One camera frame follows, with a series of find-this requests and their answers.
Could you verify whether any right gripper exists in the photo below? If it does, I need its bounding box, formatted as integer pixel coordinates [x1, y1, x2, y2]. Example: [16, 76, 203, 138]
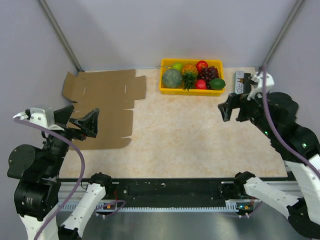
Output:
[216, 85, 274, 137]

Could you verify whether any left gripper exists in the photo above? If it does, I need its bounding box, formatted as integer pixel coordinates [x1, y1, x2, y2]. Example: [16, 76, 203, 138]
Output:
[43, 103, 99, 175]

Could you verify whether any brown cardboard box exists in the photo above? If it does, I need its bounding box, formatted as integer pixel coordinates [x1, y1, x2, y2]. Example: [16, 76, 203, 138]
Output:
[62, 69, 147, 150]

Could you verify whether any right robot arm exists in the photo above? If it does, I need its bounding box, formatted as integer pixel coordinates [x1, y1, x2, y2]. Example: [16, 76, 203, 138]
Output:
[218, 71, 320, 240]

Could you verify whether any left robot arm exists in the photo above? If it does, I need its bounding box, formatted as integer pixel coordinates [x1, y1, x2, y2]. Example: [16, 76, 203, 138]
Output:
[7, 105, 114, 240]

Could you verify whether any white and black carton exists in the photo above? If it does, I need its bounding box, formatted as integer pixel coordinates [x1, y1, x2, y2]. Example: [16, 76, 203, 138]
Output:
[233, 70, 245, 94]

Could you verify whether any dark green lime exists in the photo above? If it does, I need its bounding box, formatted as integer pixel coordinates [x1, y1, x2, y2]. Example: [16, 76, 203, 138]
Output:
[209, 78, 226, 90]

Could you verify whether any dark purple grape bunch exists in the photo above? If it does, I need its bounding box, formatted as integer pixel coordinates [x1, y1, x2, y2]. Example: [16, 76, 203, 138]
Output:
[198, 66, 220, 84]

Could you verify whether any red apple at front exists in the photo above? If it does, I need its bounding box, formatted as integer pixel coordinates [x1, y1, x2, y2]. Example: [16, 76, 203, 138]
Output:
[195, 79, 207, 90]

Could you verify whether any red apple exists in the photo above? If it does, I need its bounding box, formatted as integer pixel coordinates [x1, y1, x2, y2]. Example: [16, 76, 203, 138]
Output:
[195, 60, 208, 73]
[195, 79, 207, 90]

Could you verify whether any red apple at back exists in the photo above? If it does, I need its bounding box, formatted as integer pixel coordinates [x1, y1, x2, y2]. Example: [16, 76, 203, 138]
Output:
[195, 60, 208, 73]

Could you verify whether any orange pineapple with leaves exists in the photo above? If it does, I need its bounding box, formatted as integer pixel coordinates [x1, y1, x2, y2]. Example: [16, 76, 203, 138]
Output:
[181, 64, 198, 91]

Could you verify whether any light green apple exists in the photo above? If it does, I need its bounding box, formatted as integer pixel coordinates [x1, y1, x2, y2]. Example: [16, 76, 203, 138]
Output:
[171, 62, 184, 72]

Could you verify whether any green netted melon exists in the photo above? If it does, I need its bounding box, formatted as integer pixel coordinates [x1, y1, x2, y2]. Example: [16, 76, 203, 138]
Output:
[162, 69, 183, 89]

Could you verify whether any yellow plastic fruit bin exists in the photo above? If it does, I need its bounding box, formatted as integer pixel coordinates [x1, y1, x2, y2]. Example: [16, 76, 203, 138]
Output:
[159, 58, 226, 97]

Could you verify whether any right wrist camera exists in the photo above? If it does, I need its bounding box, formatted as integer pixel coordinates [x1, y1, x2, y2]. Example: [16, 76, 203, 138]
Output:
[247, 71, 275, 101]

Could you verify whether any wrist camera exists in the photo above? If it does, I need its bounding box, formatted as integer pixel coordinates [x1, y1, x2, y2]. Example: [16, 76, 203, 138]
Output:
[12, 107, 65, 131]
[247, 71, 275, 101]

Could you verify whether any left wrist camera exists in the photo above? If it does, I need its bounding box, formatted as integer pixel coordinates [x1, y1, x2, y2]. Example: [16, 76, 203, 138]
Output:
[12, 107, 65, 131]

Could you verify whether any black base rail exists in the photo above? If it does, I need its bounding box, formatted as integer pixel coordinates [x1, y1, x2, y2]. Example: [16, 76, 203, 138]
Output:
[58, 177, 301, 213]

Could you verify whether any right aluminium frame post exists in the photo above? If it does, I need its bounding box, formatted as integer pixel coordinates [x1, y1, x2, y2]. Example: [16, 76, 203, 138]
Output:
[262, 0, 307, 65]

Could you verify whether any aluminium frame post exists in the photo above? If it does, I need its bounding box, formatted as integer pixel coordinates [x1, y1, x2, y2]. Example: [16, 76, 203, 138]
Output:
[262, 0, 307, 65]
[37, 0, 83, 72]

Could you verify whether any left aluminium frame post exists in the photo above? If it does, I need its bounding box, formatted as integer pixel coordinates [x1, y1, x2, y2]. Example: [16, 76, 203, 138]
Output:
[37, 0, 83, 72]

